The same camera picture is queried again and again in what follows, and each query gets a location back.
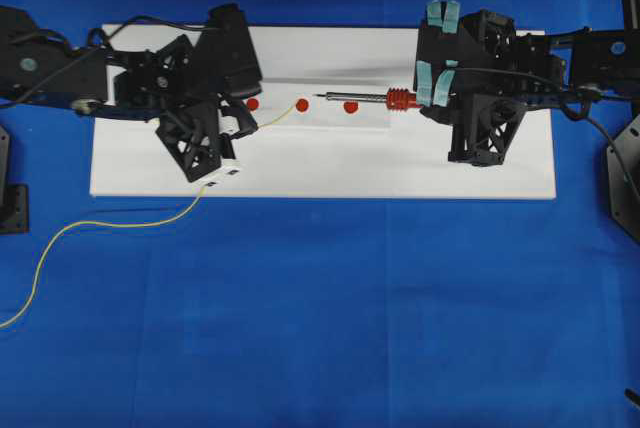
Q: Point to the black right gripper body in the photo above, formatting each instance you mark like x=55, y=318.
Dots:
x=499, y=78

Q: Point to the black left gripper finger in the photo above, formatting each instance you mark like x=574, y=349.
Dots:
x=239, y=121
x=226, y=149

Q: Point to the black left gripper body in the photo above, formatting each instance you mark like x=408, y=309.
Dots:
x=179, y=86

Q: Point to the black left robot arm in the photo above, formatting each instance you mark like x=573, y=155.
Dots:
x=40, y=67

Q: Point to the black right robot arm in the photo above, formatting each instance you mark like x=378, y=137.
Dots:
x=583, y=66

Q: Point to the red dot mark near solder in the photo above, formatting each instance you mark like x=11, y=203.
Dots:
x=252, y=104

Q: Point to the red dot mark middle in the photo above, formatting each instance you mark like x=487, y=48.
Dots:
x=302, y=105

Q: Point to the red dot mark near iron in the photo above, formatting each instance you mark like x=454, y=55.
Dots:
x=350, y=107

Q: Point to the white rectangular board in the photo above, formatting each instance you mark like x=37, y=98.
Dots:
x=373, y=153

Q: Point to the blue table cloth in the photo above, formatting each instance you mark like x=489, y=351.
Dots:
x=303, y=313

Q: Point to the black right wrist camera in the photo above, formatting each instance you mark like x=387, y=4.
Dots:
x=436, y=53

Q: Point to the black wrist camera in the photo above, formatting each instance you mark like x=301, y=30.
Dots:
x=436, y=53
x=224, y=59

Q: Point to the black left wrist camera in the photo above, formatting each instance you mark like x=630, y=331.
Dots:
x=224, y=59

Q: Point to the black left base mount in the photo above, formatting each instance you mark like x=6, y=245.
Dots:
x=13, y=197

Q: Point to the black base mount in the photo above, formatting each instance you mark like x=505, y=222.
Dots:
x=622, y=163
x=13, y=197

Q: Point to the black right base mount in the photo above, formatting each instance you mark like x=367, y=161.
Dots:
x=622, y=163

